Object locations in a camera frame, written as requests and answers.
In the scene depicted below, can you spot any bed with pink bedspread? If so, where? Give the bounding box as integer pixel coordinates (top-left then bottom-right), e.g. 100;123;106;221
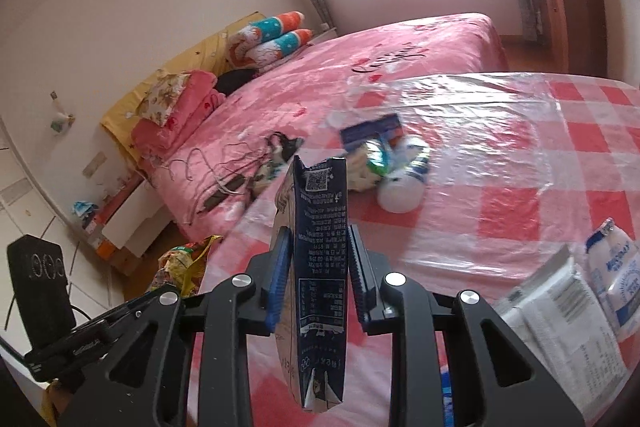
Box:
100;12;503;253

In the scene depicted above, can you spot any blue tissue pack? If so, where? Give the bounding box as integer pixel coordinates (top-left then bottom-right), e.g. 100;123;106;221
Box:
340;113;404;151

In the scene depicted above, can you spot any white green snack packet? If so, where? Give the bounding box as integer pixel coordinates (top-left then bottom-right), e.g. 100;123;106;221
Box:
347;138;397;192

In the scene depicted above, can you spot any floral pillow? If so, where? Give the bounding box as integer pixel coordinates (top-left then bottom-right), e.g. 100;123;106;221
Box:
137;72;193;128

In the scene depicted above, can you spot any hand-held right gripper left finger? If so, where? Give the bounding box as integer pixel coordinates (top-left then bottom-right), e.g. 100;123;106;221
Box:
65;227;293;427

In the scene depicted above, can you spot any blue white milk carton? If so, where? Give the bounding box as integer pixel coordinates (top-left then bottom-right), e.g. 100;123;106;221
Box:
272;155;349;414

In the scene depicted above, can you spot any black cloth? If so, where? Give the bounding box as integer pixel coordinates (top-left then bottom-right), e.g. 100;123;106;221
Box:
215;68;261;96

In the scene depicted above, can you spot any pink folded blanket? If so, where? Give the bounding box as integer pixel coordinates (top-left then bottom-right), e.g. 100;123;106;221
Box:
131;69;226;152

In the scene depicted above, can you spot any tangle of thin cables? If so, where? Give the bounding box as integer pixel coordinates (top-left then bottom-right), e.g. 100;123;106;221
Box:
162;142;281;225

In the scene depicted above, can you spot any white bottle blue print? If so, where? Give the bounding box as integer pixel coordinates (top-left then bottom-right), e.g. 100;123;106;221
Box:
584;218;640;339

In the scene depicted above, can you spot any yellow wooden headboard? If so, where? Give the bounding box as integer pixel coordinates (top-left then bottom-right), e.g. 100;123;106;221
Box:
100;11;266;142

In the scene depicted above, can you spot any grey printed foil bag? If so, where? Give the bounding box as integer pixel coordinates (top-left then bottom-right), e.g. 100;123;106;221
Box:
515;272;628;414

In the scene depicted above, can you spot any orange box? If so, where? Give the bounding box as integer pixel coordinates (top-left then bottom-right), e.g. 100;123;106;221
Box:
95;237;121;260

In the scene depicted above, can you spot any white bedside cabinet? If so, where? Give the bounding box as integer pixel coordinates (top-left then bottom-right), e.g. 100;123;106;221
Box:
97;172;173;263

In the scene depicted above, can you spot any yellow plastic bag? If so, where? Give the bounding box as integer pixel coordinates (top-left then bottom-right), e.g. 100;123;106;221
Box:
157;234;224;299

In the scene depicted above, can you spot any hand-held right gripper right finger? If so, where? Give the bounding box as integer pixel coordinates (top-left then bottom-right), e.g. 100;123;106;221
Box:
348;223;586;427

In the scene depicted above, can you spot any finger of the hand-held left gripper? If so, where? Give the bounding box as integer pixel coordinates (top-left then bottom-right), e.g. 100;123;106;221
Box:
102;291;161;343

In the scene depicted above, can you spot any small wall ornament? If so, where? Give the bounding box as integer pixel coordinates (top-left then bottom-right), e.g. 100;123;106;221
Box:
49;91;77;136

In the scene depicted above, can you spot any brown wooden cabinet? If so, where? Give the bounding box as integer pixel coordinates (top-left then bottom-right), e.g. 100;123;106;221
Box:
520;0;608;75

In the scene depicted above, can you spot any white bottle green label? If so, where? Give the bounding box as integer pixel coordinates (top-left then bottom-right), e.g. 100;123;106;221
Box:
376;136;432;214

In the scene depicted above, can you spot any patterned hanging curtain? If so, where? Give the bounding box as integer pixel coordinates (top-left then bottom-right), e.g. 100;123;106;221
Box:
515;0;538;42

